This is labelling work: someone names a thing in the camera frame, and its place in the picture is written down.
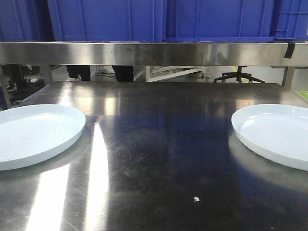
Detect light blue plate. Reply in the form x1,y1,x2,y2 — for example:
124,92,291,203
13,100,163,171
231,104,308,171
0,104,86,171

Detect person's dark trouser legs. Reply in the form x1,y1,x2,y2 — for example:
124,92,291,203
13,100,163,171
66,65,134,82

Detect black office chair base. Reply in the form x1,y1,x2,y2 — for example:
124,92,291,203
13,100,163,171
213,66,265,83

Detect blue plastic crate center-right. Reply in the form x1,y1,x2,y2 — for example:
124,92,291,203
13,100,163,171
166,0,274,42

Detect blue plastic crate center-left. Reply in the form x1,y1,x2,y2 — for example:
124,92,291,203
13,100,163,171
48,0,167,42

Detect black tape strip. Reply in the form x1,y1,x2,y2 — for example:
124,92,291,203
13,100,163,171
284,42,295,59

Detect green floor mat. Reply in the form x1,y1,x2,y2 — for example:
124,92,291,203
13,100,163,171
295,90,308,101

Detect blue plastic crate far left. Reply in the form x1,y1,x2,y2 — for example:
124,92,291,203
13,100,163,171
0,0,53,42

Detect blue plastic crate far right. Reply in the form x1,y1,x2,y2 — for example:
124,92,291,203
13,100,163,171
271,0,308,41

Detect white metal frame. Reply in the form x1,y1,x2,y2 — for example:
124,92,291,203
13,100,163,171
134,66,209,82

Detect stainless steel shelf rail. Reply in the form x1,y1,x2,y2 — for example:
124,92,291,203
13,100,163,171
0,42,308,67

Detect steel shelf post left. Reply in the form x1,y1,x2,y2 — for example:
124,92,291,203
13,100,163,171
40,64,53,86

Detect steel shelf post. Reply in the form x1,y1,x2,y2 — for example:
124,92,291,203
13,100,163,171
40,64,53,86
282,66,295,90

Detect steel shelf post right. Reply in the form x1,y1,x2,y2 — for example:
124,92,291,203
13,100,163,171
282,66,295,90

